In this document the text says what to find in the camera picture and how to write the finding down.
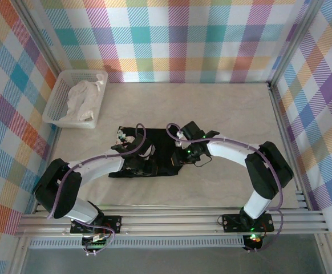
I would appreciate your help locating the black floral print t-shirt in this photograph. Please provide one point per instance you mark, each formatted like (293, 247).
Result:
(164, 148)

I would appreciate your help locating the white perforated plastic basket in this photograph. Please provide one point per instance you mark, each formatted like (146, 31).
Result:
(56, 102)

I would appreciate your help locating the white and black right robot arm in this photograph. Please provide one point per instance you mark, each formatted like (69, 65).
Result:
(231, 151)

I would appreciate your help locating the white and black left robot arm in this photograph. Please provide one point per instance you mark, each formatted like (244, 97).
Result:
(97, 168)

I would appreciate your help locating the crumpled white cloth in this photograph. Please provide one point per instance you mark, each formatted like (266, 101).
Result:
(81, 97)

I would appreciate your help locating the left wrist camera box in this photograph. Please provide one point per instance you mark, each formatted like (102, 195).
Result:
(146, 152)

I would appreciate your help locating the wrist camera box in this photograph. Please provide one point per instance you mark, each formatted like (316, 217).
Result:
(146, 152)
(179, 138)

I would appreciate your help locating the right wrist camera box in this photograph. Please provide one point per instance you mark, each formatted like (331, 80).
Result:
(179, 138)

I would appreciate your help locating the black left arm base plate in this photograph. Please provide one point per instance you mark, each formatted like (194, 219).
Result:
(113, 224)

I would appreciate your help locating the wide aluminium mounting rail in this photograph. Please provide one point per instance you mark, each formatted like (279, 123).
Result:
(169, 224)

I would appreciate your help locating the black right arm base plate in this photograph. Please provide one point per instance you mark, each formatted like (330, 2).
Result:
(231, 224)

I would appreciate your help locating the aluminium table edge rail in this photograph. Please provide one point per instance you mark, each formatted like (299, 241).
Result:
(54, 142)
(275, 100)

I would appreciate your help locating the aluminium frame post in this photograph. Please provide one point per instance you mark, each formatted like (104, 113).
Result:
(42, 37)
(292, 42)

